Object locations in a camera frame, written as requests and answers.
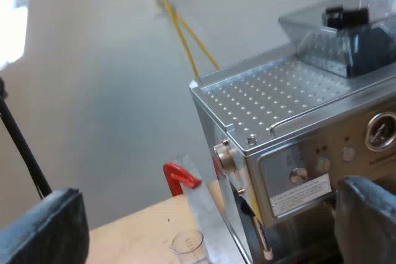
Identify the black tripod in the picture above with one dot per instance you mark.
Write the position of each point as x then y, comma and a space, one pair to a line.
21, 149

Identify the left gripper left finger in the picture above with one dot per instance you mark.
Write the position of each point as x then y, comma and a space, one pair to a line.
43, 230

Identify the clear measuring glass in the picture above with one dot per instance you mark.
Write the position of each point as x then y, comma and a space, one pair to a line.
188, 245

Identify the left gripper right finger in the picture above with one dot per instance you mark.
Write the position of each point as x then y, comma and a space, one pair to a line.
368, 220

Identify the red clamp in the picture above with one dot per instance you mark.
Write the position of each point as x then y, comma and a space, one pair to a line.
173, 180

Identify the steel espresso machine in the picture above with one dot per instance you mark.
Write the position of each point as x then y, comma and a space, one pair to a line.
294, 140

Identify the clear bean box with dark lid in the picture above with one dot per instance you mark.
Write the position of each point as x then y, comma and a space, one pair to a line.
349, 41

